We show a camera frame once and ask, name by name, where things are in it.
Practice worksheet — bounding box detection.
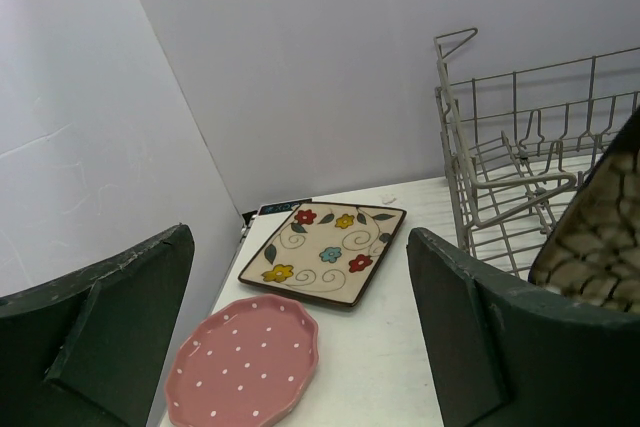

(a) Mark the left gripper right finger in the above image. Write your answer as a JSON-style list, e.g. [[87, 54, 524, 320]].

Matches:
[[407, 228, 639, 426]]

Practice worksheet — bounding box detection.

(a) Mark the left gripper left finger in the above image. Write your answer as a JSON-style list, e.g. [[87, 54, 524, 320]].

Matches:
[[1, 224, 195, 426]]

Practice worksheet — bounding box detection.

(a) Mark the black floral square plate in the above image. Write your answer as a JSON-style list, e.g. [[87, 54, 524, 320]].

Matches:
[[528, 112, 639, 314]]

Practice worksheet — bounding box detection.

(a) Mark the pink dotted round plate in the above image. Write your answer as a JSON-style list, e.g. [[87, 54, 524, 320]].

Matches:
[[164, 294, 319, 426]]

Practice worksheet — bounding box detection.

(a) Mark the cream square flower plate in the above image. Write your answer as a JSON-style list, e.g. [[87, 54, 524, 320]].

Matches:
[[238, 201, 406, 308]]

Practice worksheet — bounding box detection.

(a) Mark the grey wire dish rack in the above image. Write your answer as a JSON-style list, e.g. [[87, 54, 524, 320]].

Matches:
[[434, 27, 639, 279]]

